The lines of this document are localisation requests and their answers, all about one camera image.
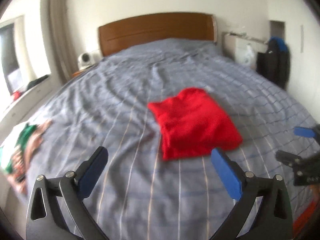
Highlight black and blue backpack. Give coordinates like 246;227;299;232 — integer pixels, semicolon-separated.
256;36;291;90

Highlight dark clothes on bench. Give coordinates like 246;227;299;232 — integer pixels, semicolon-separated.
25;74;50;91

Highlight white window bench cabinet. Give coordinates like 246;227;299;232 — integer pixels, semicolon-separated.
1;76;53;141

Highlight green garment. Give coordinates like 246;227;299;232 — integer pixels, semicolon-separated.
1;122;37;174

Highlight white round fan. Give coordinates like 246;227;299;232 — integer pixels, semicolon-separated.
78;53;95;70

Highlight white plastic bag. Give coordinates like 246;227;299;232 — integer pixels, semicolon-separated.
241;43;255;68

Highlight beige curtain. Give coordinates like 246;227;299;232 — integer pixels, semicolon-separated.
49;0;78;83

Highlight brown wooden headboard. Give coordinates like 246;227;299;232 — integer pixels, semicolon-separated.
98;12;217;56

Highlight red knit sweater white motif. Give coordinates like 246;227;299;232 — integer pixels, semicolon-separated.
148;87;243;161

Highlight red item on bench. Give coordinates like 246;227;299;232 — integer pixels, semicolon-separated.
11;90;23;102

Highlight white bedside cabinet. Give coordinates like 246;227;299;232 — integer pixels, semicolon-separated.
222;33;267;70

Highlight tan pink garment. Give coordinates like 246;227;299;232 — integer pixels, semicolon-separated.
1;119;52;194

